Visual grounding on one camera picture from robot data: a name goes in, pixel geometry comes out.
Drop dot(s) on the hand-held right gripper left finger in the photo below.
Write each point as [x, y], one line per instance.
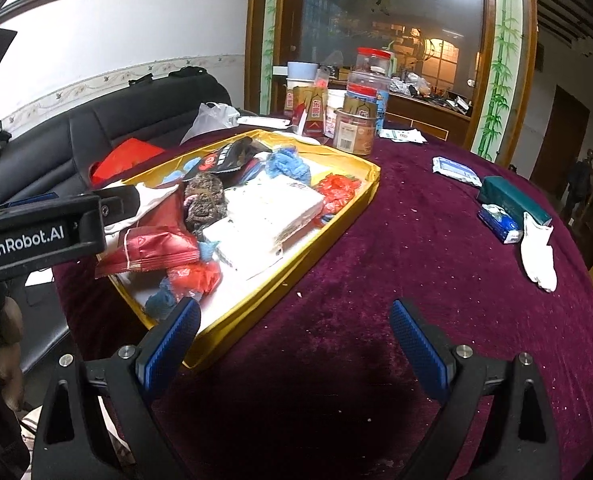
[169, 342]

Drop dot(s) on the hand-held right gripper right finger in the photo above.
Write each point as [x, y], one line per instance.
[419, 352]

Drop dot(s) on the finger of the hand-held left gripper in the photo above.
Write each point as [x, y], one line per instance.
[121, 205]

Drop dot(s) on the white and red bag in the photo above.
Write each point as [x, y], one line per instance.
[146, 205]

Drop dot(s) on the red snack bag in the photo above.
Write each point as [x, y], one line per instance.
[151, 252]

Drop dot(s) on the blue and red mesh bag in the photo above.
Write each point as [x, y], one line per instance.
[196, 275]

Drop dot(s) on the brown knitted hat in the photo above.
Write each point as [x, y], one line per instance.
[204, 202]

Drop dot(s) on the yellow box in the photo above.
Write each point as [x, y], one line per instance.
[256, 291]

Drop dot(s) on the black snack pack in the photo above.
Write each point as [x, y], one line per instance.
[226, 155]

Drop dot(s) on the printed clear bag white tissue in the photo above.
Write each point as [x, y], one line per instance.
[241, 250]

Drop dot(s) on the light blue cloth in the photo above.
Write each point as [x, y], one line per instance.
[286, 165]

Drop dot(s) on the red plastic bag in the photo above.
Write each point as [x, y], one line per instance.
[339, 192]

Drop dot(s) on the person's left hand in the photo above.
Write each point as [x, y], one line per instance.
[9, 350]

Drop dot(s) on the red shopping bag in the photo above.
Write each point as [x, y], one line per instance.
[126, 157]

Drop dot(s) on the black leather sofa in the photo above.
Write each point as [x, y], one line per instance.
[101, 120]

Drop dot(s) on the white plastic bag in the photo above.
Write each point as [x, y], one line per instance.
[211, 117]

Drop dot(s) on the white plastic packet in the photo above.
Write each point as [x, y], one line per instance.
[539, 255]

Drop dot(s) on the teal tissue pack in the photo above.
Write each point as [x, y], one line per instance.
[516, 200]

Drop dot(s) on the white and blue tissue pack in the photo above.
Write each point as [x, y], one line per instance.
[456, 170]

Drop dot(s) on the red carton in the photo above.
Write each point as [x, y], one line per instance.
[309, 110]

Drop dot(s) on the white paper packet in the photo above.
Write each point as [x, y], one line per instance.
[401, 135]

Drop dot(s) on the pale lid plastic jar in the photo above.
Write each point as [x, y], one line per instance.
[301, 72]

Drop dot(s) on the brown label plastic jar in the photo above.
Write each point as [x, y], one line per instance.
[356, 130]

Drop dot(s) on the wooden counter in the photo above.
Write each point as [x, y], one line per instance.
[426, 115]

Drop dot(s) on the narrow bamboo painted panel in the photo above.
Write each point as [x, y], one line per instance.
[271, 20]

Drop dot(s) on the blue label plastic jar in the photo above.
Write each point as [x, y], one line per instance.
[379, 97]

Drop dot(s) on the wooden door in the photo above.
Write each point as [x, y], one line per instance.
[559, 135]

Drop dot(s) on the red lid clear jar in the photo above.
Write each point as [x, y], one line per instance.
[371, 65]

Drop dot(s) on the wide bamboo painted panel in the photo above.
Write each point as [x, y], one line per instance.
[499, 60]

